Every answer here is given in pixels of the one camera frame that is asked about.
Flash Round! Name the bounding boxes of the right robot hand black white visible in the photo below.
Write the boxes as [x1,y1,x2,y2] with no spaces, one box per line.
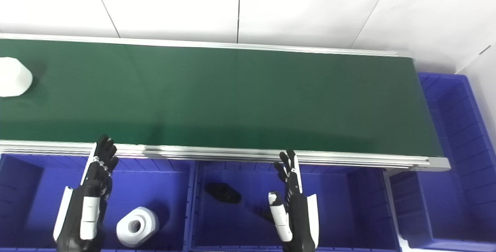
[268,149,319,252]

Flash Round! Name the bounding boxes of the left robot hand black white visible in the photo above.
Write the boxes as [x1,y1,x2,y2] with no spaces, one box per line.
[53,134,119,252]

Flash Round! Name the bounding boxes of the white round plastic part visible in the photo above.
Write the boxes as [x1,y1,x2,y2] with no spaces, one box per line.
[116,207,160,248]
[0,57,33,97]

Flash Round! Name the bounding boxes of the black plastic part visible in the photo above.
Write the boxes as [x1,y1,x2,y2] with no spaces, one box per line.
[204,183,242,204]

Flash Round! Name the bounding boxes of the green conveyor belt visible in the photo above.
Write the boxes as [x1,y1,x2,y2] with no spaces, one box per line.
[0,33,451,172]
[0,39,443,157]

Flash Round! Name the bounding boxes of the large blue plastic bin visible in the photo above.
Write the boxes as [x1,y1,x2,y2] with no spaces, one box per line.
[387,72,496,252]

